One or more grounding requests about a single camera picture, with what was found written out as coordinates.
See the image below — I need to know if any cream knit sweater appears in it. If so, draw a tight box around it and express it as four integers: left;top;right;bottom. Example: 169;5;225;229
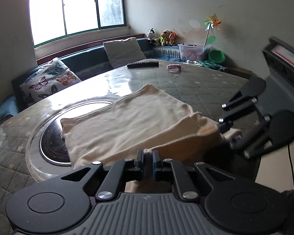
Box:
61;84;241;168

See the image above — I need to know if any green plastic bucket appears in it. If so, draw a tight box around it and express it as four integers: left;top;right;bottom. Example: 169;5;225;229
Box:
208;49;226;64

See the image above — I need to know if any round recessed table hotplate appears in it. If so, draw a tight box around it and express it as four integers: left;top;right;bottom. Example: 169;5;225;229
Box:
25;97;117;182

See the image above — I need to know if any small pink object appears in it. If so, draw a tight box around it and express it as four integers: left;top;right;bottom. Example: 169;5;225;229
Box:
167;64;181;73

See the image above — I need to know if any clear plastic storage box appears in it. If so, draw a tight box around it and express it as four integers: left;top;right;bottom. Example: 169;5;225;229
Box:
178;44;207;61

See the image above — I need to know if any black remote control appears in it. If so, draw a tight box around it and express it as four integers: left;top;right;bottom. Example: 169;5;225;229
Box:
127;61;159;69

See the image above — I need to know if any colourful pinwheel toy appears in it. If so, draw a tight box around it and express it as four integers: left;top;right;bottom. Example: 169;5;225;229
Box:
204;14;222;47

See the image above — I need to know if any orange fox plush toy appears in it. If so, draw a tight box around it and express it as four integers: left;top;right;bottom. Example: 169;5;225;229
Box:
167;32;176;46

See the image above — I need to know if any yellow bear plush toy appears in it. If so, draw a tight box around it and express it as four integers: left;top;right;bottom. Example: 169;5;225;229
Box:
155;30;171;46

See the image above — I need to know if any dark blue sofa bench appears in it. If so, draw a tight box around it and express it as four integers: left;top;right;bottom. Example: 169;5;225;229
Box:
0;38;183;123

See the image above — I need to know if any white cow plush toy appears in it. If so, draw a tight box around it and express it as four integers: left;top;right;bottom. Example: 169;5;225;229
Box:
146;28;158;41

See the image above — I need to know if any butterfly print pillow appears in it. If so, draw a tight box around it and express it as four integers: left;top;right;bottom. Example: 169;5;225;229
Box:
19;58;81;107

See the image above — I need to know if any grey plain pillow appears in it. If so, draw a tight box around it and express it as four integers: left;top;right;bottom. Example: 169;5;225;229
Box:
103;37;146;69

